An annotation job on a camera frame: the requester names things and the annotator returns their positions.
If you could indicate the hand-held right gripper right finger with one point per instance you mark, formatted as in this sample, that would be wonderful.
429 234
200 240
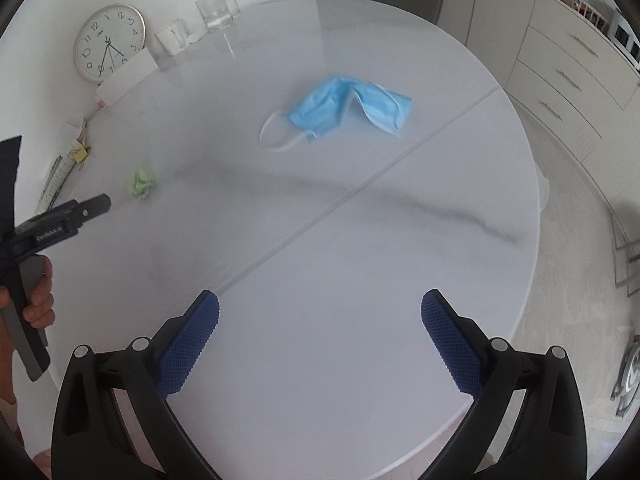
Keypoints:
450 345

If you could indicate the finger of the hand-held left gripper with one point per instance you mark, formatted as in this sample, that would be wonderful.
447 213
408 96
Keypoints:
92 206

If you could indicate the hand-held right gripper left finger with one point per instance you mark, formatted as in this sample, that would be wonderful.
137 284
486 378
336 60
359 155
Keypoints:
190 345

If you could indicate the green paper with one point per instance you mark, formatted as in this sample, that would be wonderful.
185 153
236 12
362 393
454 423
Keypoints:
139 185

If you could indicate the blue face mask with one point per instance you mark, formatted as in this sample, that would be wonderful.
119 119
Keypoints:
325 107

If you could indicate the person's left forearm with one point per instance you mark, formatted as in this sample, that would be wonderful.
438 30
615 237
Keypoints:
6 370

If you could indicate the person's left hand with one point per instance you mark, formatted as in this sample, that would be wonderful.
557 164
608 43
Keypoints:
41 305

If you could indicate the white paper box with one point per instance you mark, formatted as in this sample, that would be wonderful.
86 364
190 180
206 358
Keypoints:
127 77

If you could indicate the round metal object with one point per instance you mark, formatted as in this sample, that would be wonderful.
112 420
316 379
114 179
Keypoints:
631 375

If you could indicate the large clear drinking glass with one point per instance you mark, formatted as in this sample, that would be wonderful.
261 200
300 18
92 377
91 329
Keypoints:
216 10

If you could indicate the white drawer cabinet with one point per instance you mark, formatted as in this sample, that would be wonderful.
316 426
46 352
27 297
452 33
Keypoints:
565 75

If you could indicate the white round wall clock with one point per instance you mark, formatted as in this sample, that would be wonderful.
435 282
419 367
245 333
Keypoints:
110 42

